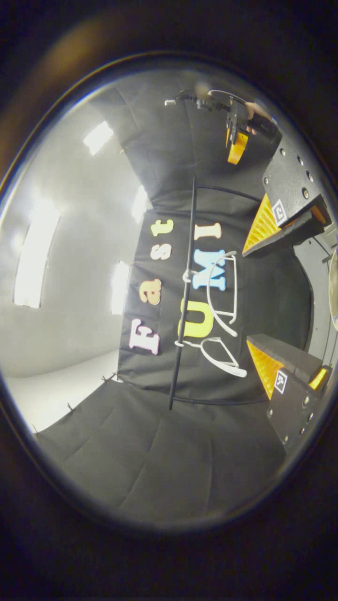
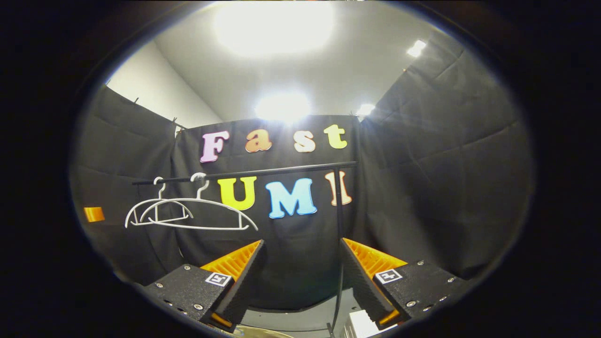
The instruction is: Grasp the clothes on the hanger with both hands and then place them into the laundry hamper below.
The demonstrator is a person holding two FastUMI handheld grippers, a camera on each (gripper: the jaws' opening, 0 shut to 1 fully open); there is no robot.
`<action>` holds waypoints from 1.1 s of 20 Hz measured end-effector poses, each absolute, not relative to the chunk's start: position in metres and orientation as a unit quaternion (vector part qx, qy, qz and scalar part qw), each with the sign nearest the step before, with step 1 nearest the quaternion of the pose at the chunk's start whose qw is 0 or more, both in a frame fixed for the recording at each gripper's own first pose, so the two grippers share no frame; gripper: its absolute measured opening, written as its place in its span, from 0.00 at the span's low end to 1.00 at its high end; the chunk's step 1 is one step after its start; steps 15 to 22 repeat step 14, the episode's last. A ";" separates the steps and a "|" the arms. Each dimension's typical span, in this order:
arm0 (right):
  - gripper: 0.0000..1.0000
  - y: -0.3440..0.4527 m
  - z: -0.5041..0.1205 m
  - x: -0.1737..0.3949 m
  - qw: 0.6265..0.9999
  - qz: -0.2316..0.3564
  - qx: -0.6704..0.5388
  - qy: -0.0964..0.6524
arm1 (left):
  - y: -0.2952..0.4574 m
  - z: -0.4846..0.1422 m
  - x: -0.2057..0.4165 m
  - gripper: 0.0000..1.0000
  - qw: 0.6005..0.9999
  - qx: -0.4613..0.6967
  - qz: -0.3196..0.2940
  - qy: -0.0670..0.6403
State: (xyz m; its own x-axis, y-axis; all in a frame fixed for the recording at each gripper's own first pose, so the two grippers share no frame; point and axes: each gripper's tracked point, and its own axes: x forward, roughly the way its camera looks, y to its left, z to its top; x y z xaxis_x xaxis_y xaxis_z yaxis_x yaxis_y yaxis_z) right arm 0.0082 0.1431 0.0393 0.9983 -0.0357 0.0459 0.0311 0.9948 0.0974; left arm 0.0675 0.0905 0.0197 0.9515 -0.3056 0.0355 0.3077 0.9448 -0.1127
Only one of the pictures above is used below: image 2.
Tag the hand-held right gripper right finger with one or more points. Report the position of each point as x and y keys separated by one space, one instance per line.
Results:
x=357 y=277

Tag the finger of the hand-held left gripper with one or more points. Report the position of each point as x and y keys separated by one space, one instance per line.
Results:
x=94 y=214

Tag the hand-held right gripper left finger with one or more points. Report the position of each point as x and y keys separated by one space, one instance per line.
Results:
x=246 y=281

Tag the white plastic clothes hanger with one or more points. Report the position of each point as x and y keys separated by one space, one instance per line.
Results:
x=141 y=206
x=206 y=200

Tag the black metal clothes rack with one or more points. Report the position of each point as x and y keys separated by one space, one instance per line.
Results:
x=281 y=169

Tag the white box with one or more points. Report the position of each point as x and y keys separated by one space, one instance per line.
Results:
x=364 y=325

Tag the black backdrop cloth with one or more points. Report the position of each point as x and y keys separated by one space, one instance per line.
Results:
x=446 y=188

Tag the ceiling light panel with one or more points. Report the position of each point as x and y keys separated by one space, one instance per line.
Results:
x=417 y=48
x=274 y=28
x=365 y=110
x=282 y=107

